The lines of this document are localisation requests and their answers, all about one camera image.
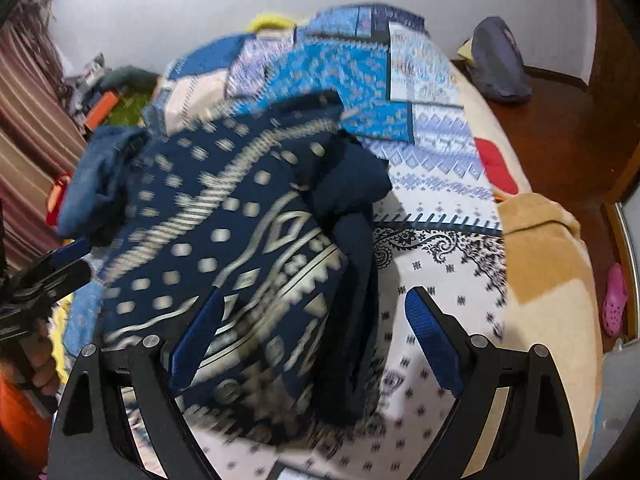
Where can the red plastic object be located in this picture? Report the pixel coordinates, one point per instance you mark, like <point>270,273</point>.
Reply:
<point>57,200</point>

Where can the blue patchwork bedsheet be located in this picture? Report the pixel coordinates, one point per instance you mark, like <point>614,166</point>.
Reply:
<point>420,160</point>

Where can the navy patterned sweater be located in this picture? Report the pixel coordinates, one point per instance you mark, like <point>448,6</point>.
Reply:
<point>240,240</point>

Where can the wooden door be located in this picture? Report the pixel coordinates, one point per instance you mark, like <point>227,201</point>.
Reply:
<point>615,85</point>

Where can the tan fleece blanket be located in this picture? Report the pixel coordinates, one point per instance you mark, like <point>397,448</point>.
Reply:
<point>550,260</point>

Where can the clutter of small household things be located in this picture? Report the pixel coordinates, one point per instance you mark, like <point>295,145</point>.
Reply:
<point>87,80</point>

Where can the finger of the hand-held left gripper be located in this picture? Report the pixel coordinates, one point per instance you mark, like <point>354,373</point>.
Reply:
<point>60,277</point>
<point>70,251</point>

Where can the green bag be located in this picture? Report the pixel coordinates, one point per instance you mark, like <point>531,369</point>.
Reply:
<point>130,95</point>

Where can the purple grey bag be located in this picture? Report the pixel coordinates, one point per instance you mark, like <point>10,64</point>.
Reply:
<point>497,65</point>

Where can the blue denim garment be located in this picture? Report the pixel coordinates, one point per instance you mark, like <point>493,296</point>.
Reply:
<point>97,180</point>

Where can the yellow pillow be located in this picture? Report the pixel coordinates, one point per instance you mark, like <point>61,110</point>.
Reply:
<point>270,20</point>

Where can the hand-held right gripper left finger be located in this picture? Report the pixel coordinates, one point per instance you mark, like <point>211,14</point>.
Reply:
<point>197,340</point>

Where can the pink clog shoe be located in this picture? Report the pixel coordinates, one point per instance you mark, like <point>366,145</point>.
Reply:
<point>614,300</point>

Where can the brown striped curtain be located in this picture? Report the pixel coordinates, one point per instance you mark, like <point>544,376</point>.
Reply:
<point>30,125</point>

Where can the pale yellow small cloth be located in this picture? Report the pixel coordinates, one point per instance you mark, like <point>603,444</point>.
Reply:
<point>466,51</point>

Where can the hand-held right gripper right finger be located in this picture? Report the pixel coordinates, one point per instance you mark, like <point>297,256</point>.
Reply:
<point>432,340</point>

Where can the orange box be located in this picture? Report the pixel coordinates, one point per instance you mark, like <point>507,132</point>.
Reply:
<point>102,110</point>

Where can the person's left hand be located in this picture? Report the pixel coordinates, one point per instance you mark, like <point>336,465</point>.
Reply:
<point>44,360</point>

